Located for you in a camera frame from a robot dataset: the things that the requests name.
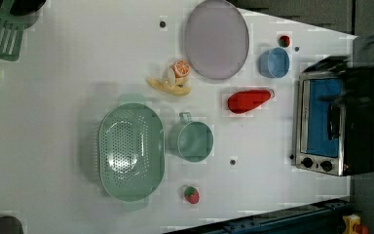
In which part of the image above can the blue cup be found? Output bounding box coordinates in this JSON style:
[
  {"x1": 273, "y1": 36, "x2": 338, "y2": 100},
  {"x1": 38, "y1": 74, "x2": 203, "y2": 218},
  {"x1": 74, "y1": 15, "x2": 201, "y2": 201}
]
[{"x1": 258, "y1": 48, "x2": 290, "y2": 78}]

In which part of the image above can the green cup with handle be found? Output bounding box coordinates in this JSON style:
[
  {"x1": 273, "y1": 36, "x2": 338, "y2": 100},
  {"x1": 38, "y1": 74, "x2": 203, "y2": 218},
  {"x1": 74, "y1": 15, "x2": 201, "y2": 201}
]
[{"x1": 168, "y1": 112, "x2": 214, "y2": 163}]

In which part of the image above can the yellow banana toy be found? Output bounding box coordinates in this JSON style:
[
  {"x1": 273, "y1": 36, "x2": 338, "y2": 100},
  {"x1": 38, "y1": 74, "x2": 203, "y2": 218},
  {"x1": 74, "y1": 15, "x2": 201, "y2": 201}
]
[{"x1": 146, "y1": 67, "x2": 191, "y2": 97}]

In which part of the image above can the red plush ketchup bottle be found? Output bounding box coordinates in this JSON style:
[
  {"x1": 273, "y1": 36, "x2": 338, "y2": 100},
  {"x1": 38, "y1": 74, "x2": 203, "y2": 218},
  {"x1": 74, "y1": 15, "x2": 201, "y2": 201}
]
[{"x1": 227, "y1": 89, "x2": 275, "y2": 114}]

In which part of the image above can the red apple toy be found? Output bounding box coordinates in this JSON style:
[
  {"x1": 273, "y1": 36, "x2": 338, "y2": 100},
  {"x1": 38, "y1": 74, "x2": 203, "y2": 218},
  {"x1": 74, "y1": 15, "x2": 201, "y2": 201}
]
[{"x1": 279, "y1": 35, "x2": 290, "y2": 48}]

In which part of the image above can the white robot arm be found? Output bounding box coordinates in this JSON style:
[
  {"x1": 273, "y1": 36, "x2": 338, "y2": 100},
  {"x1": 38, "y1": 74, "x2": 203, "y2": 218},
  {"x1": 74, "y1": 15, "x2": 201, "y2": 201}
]
[{"x1": 331, "y1": 34, "x2": 374, "y2": 107}]

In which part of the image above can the grey round plate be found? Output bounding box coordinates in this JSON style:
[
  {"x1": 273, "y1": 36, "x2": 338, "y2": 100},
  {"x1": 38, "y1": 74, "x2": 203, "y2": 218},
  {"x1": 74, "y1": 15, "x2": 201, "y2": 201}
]
[{"x1": 184, "y1": 0, "x2": 249, "y2": 79}]

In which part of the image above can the orange slice toy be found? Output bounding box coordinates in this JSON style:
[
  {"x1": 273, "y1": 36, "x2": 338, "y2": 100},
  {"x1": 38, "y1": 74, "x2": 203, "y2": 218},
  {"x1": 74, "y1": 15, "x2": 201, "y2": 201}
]
[{"x1": 172, "y1": 59, "x2": 190, "y2": 78}]

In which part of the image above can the green oval colander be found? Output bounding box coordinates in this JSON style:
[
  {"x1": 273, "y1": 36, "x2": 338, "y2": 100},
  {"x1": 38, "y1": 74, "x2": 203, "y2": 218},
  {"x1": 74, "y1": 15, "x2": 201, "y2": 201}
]
[{"x1": 97, "y1": 94, "x2": 166, "y2": 212}]

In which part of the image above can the red strawberry toy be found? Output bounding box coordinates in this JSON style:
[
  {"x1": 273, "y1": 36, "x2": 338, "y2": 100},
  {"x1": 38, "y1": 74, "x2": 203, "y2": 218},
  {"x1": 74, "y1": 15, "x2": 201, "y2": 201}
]
[{"x1": 184, "y1": 186, "x2": 200, "y2": 204}]

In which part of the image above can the black cylinder post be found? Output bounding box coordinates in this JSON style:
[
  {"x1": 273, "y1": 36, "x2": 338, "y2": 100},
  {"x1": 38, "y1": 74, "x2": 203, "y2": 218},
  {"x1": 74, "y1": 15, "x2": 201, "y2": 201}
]
[{"x1": 0, "y1": 216, "x2": 24, "y2": 234}]

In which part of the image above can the green dish rack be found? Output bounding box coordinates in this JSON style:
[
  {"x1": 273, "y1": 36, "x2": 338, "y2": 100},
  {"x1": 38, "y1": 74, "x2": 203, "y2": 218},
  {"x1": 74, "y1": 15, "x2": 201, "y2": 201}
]
[{"x1": 0, "y1": 0, "x2": 48, "y2": 62}]

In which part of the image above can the black oven door handle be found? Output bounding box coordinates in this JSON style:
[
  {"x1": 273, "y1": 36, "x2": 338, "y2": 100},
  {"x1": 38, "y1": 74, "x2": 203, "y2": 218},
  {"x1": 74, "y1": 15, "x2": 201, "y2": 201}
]
[{"x1": 327, "y1": 105, "x2": 340, "y2": 140}]

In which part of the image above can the silver toaster oven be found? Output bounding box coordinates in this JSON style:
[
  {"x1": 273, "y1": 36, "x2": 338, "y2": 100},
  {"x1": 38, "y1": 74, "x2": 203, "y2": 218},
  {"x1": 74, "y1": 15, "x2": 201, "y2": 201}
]
[{"x1": 294, "y1": 56, "x2": 374, "y2": 176}]

